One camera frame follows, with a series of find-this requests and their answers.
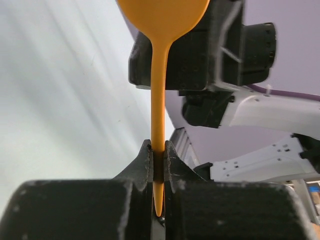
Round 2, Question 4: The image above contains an orange plastic spoon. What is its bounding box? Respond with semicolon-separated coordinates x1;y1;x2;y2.
118;0;209;217

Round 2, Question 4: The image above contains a right aluminium side rail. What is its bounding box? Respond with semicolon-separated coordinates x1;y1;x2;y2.
170;127;200;169

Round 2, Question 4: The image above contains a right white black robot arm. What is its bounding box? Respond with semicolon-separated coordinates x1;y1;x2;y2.
164;0;320;182

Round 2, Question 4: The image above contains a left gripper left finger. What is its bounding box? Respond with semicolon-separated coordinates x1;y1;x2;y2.
0;140;153;240

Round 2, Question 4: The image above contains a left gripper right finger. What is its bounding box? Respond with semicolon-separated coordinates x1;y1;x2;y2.
164;141;313;240

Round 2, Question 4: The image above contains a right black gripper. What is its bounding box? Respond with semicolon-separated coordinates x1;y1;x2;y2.
127;0;278;91

